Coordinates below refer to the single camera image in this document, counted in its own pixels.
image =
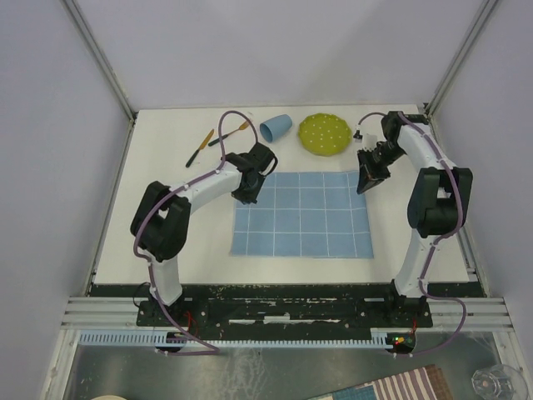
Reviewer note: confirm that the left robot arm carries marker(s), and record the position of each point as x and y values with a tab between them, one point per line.
161	222

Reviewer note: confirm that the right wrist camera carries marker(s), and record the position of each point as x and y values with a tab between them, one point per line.
365	140

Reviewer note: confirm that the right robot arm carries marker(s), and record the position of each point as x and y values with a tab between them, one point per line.
436	210

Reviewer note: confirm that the aluminium frame rail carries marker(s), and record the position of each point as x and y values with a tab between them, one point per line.
480	21

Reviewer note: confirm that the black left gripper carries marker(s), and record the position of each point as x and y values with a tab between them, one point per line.
251	197

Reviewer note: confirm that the striped folded cloth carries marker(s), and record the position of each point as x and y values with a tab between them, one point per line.
426	382

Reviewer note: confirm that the blue checked cloth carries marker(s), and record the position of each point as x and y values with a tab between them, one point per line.
307	215

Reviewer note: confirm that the orange fork green handle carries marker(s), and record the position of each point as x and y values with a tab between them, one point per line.
242	127

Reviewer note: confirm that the green dotted plate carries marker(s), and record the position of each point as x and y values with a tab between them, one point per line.
324	134

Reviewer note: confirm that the clear glass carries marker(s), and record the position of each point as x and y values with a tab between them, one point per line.
500	382

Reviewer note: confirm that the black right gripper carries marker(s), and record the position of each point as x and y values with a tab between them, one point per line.
366	170

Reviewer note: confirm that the cream round object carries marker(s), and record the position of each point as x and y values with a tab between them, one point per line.
109	397

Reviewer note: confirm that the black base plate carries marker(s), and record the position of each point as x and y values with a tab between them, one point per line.
349	305

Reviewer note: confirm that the orange knife green handle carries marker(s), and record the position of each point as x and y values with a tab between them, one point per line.
203	144

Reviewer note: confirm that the blue cup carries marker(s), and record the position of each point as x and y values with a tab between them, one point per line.
275	127

